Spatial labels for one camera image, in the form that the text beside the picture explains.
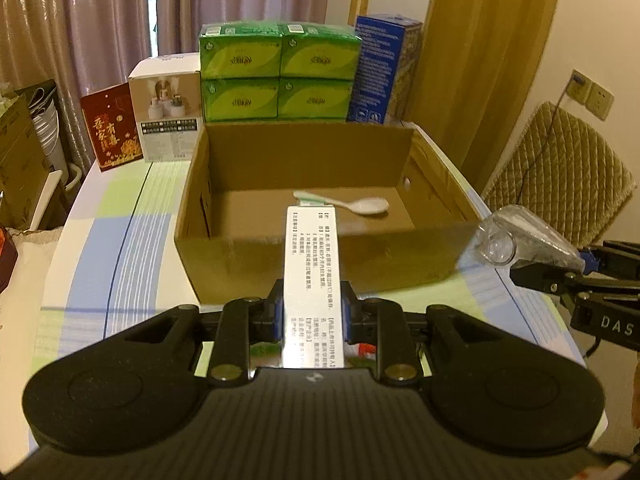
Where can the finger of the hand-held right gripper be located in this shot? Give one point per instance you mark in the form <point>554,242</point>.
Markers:
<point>600,255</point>
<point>545,275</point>

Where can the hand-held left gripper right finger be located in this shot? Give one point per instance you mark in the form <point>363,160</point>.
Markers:
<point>351,312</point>

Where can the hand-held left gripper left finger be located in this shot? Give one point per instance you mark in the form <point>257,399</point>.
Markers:
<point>272,312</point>

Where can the brown cardboard box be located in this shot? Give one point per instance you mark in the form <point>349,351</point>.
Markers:
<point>240,270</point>

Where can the white ointment box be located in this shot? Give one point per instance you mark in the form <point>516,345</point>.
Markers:
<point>312,270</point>

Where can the white plastic spoon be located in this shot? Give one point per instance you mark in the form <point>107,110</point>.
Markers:
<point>360,206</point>

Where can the checked cloth desktop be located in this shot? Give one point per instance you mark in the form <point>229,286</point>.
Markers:
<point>125,260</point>

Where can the quilted chair cushion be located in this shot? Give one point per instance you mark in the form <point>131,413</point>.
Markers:
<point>565,175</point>

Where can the green tissue pack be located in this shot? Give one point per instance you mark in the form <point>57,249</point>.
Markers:
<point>315,100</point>
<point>240,55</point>
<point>320,55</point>
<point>240,101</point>

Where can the golden curtain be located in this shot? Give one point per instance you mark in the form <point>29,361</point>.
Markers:
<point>480,70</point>

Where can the white product box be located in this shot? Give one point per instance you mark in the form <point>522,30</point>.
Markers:
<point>165,115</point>

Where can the red greeting card box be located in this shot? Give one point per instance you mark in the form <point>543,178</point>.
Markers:
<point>112,130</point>

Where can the blue milk carton box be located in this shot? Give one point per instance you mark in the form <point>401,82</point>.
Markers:
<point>380,70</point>

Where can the cream cloth side table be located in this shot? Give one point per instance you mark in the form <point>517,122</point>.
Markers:
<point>25,320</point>

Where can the dark red wooden box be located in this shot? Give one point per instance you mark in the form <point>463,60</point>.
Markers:
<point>7,260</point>

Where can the stack of white bowls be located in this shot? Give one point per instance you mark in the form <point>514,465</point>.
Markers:
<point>47,135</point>

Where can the brown cardboard carton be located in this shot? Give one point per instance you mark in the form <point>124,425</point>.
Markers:
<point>20,175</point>

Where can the black paper bag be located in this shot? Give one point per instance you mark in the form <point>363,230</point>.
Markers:
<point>37,92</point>

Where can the wall socket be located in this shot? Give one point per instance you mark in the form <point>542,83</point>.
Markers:
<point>592,95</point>

